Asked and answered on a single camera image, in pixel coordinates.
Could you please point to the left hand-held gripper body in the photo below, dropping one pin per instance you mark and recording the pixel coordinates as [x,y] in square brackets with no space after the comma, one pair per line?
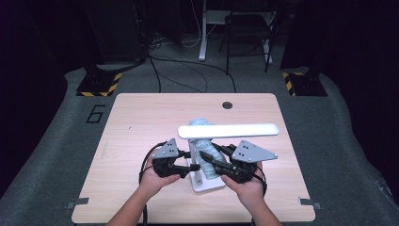
[166,152]

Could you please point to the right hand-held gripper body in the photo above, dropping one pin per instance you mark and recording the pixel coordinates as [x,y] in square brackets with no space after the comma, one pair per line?
[251,152]

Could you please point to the light blue cleaning cloth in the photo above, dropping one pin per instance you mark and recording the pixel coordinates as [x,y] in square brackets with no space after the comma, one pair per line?
[205,147]

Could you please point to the white desk lamp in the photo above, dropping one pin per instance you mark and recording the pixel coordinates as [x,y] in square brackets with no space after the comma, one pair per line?
[229,131]

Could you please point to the person's left hand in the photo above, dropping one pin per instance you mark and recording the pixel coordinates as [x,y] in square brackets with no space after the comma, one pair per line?
[152,183]

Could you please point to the person's right hand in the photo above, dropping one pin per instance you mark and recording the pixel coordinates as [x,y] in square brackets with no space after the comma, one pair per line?
[251,191]

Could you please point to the black yellow striped stand base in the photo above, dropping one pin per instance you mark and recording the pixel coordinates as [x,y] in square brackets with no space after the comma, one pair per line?
[97,84]
[309,84]

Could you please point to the black chair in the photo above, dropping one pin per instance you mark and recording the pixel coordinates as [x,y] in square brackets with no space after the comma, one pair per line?
[247,26]

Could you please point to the dark cabinet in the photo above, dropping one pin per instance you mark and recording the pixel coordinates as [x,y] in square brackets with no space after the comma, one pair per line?
[116,31]

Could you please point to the grey metal table bracket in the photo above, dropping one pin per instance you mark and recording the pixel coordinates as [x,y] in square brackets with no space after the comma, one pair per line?
[309,202]
[78,201]

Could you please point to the white desk frame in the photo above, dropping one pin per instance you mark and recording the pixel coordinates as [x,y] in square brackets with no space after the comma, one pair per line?
[202,37]

